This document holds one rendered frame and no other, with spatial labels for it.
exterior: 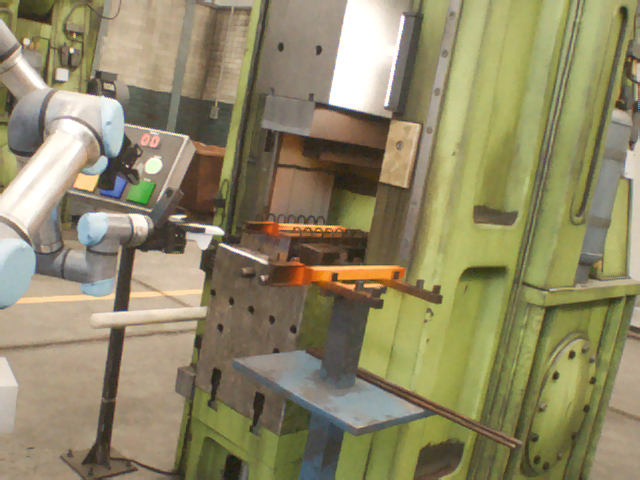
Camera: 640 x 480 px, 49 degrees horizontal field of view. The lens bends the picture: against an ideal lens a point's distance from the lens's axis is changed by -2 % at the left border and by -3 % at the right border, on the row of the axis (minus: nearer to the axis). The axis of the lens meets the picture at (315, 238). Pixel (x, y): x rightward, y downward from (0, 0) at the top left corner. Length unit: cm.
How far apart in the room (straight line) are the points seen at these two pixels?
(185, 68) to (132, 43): 104
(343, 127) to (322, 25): 29
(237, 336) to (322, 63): 80
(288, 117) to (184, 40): 963
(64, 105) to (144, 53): 976
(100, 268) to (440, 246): 84
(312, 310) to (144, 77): 950
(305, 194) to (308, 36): 59
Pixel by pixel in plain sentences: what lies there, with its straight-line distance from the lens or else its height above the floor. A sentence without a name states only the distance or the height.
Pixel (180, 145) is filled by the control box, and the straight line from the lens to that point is 232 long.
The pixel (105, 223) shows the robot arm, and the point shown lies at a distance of 168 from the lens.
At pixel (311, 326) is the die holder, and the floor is 78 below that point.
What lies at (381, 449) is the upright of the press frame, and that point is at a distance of 204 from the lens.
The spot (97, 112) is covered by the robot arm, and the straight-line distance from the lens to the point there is 145.
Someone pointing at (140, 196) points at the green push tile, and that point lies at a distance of 227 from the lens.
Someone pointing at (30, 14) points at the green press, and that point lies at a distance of 698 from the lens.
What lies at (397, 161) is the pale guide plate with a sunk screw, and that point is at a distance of 192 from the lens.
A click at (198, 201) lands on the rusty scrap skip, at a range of 856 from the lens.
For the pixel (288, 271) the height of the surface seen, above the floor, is 100.
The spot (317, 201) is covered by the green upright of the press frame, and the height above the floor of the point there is 106.
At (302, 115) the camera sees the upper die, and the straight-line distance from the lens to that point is 200.
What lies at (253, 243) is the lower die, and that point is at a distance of 210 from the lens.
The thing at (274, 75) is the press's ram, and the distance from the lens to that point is 210.
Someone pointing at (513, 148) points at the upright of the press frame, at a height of 135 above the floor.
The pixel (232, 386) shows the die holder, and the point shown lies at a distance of 211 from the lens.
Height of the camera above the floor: 129
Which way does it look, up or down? 8 degrees down
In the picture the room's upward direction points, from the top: 11 degrees clockwise
